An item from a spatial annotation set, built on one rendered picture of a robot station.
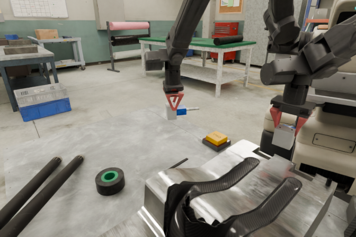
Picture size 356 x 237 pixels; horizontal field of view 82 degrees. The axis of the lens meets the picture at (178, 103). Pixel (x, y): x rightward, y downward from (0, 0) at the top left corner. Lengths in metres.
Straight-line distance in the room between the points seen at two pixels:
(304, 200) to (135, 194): 0.42
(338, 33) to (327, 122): 0.46
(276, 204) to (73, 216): 0.48
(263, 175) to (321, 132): 0.39
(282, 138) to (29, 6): 6.36
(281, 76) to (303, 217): 0.31
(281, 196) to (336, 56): 0.32
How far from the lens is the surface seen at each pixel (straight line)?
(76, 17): 6.77
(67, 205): 0.67
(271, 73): 0.56
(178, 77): 0.74
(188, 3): 0.56
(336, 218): 0.69
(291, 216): 0.53
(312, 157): 0.92
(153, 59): 0.70
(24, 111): 3.38
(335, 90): 0.84
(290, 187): 0.59
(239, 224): 0.43
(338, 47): 0.54
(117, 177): 0.65
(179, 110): 0.78
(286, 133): 0.66
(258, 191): 0.55
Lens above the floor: 1.25
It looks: 22 degrees down
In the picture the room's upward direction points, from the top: straight up
